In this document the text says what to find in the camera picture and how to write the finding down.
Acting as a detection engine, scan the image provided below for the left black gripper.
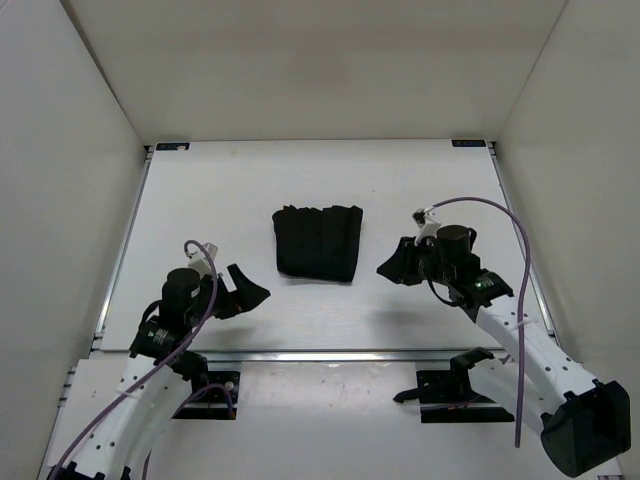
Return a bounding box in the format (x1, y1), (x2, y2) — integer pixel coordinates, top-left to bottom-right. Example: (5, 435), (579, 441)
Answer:
(190, 258), (272, 319)

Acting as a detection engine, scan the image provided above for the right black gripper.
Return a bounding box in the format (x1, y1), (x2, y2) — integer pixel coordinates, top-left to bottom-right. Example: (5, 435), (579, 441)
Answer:
(376, 237), (454, 287)

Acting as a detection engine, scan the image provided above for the black pleated skirt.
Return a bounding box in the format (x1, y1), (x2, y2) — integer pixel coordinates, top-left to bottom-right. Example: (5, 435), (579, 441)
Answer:
(272, 205), (363, 283)

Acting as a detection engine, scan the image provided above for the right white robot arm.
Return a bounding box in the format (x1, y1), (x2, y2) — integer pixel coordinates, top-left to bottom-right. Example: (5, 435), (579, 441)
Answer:
(377, 225), (631, 478)

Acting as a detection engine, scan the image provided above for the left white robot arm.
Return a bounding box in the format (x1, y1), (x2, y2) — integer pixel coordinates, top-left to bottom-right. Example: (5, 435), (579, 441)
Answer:
(48, 264), (270, 479)

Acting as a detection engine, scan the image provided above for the right blue corner label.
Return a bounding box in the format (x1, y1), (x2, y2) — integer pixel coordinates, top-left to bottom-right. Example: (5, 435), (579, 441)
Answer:
(451, 139), (486, 148)

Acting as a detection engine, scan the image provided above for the blue corner label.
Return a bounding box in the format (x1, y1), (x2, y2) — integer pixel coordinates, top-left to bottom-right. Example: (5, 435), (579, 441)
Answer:
(155, 142), (190, 151)
(451, 139), (486, 148)

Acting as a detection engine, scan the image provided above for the left blue corner label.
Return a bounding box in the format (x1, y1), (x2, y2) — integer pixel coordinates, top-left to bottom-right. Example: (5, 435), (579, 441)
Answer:
(155, 142), (190, 151)

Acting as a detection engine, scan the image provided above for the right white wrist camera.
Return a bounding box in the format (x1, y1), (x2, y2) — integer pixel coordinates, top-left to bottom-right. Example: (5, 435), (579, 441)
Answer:
(412, 206), (442, 246)

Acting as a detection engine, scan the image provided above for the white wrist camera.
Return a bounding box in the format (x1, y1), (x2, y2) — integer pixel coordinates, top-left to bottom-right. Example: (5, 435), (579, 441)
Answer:
(412, 206), (442, 246)
(184, 240), (218, 277)

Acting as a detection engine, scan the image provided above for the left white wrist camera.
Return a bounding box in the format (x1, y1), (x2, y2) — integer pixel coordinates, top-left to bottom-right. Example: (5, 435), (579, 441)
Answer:
(184, 240), (218, 277)

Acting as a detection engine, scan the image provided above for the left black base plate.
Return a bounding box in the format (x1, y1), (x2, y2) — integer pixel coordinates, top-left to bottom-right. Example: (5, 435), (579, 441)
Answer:
(174, 364), (241, 421)

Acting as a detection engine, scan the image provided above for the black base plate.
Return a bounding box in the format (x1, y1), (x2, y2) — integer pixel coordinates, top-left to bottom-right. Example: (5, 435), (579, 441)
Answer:
(174, 364), (241, 421)
(416, 370), (514, 424)

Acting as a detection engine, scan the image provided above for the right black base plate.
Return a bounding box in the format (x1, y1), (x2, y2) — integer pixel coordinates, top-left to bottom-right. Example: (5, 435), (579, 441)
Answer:
(416, 370), (514, 424)

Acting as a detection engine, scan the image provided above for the aluminium front rail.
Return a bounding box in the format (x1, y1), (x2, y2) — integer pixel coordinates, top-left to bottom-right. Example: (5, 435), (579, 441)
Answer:
(99, 349), (511, 364)

